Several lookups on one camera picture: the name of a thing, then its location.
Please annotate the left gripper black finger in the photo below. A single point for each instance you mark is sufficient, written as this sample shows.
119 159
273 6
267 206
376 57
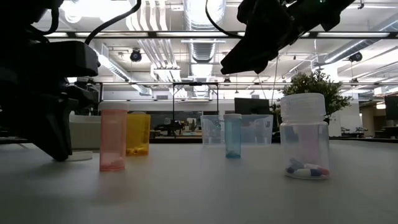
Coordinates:
59 133

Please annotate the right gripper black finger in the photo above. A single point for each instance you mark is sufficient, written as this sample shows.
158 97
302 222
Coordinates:
248 59

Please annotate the salmon pink pill bottle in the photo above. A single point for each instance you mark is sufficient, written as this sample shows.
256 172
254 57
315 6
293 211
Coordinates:
112 140

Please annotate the amber pill bottle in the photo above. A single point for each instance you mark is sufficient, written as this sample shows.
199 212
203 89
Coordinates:
138 133

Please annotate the teal translucent pill bottle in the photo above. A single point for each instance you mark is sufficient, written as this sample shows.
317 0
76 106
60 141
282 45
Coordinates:
232 137

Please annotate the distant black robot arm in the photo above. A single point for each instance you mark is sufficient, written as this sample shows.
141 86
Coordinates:
169 127

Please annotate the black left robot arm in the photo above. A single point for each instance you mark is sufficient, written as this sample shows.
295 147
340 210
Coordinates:
18 18

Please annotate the white opaque plastic bin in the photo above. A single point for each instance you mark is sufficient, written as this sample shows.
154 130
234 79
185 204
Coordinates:
84 133

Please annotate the clear plastic bin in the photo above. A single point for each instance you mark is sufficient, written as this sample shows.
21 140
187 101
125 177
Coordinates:
261 130

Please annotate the black computer monitor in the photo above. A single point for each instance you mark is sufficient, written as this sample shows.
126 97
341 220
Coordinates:
391 107
252 105

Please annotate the potted green plant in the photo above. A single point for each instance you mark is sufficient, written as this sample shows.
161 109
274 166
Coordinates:
314 85

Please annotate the black ceiling spotlight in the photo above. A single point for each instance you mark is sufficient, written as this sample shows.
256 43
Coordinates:
136 55
355 56

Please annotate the grey table mat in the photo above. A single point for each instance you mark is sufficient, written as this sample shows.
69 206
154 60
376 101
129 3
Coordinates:
186 193

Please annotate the distant black frame stand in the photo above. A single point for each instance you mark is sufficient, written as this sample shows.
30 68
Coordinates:
195 84

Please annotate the silver ceiling air duct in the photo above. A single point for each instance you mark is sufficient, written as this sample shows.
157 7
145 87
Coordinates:
351 46
203 18

